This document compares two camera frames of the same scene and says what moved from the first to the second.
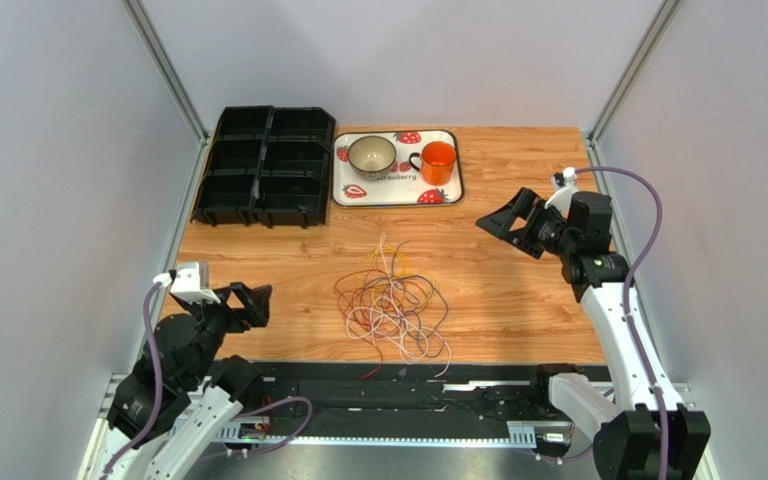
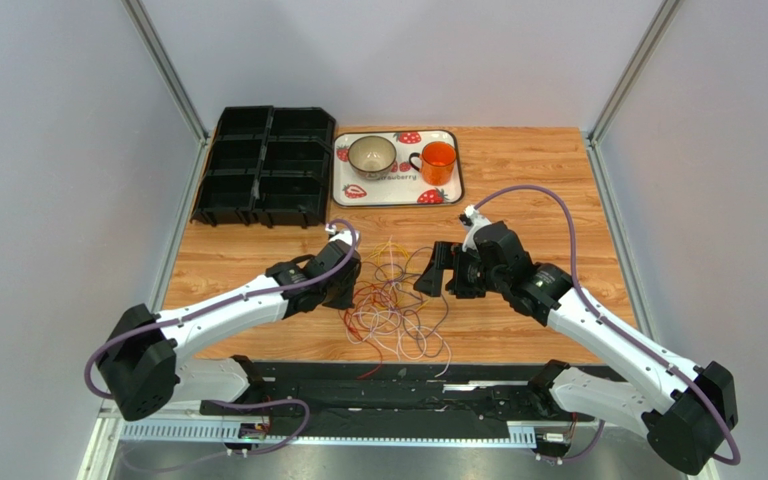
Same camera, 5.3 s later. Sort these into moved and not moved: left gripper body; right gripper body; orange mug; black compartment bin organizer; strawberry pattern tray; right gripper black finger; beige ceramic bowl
Moved: right gripper black finger; left gripper body; right gripper body
Not moved: strawberry pattern tray; black compartment bin organizer; orange mug; beige ceramic bowl
